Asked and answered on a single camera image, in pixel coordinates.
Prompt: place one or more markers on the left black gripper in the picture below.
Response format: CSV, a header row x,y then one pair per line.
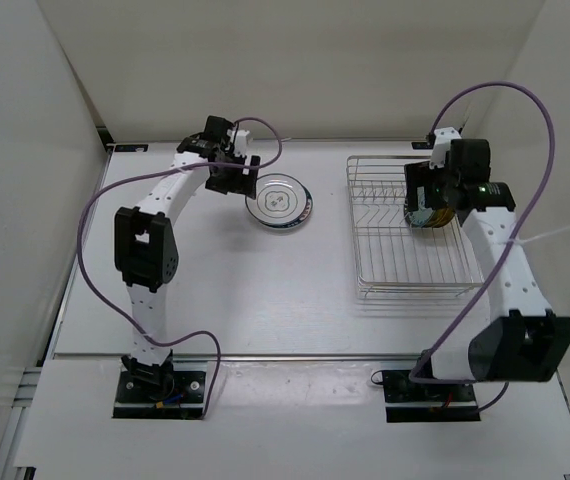
x,y
241,183

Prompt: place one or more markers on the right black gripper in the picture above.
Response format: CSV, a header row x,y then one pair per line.
x,y
420,175

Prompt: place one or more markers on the white plate teal line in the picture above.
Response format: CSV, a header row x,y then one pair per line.
x,y
277,200

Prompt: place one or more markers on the light blue patterned plate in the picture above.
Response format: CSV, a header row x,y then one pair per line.
x,y
422,217

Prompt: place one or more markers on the orange sunburst white plate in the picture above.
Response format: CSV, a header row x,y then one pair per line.
x,y
281,229

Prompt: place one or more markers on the dark blue rim plate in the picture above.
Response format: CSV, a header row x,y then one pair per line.
x,y
307,205

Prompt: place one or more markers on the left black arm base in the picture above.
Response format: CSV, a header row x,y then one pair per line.
x,y
185,392

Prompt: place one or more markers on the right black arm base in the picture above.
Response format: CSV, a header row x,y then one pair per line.
x,y
407,402

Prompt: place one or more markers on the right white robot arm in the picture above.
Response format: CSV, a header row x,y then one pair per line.
x,y
522,340

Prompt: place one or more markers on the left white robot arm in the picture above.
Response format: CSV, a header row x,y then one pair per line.
x,y
146,252

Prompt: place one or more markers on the dark blue label sticker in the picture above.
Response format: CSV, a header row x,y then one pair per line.
x,y
421,145

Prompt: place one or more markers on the yellow patterned plate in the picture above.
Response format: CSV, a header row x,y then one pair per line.
x,y
448,216
440,218

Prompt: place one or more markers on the left dark label sticker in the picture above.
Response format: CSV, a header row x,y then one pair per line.
x,y
131,148

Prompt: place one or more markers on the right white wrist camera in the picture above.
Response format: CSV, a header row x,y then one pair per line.
x,y
440,140

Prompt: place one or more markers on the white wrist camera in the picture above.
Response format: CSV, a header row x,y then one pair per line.
x,y
440,140
239,141

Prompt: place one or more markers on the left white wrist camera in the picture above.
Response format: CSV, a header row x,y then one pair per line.
x,y
239,141

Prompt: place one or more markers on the metal wire dish rack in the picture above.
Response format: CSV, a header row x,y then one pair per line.
x,y
393,259

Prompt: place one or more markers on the aluminium table rail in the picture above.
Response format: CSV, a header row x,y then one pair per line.
x,y
271,357

